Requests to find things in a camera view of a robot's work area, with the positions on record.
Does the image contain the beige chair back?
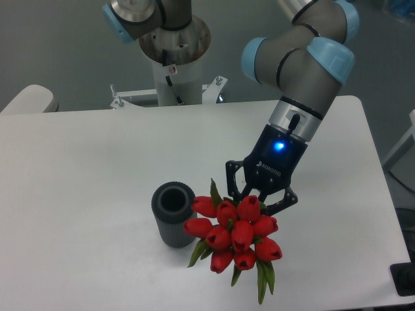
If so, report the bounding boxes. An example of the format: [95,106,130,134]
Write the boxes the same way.
[1,84,59,116]

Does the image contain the black device at table edge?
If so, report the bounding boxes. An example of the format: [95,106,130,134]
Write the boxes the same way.
[390,262,414,297]

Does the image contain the red tulip bouquet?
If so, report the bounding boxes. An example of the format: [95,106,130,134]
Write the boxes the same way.
[183,181,283,304]

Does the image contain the dark grey ribbed vase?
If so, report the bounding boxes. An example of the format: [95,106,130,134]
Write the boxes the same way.
[151,181,196,248]

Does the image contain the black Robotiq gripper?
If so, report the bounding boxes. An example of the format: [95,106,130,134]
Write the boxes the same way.
[225,124,307,216]

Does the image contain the white furniture at right edge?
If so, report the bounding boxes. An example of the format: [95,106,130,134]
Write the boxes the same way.
[381,110,414,194]

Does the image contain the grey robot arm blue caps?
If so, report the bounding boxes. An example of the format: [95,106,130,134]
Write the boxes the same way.
[102,1,360,216]

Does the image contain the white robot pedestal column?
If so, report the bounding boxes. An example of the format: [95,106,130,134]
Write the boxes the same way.
[139,16,211,106]

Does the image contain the white metal base frame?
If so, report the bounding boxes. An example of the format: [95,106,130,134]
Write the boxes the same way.
[110,75,228,109]

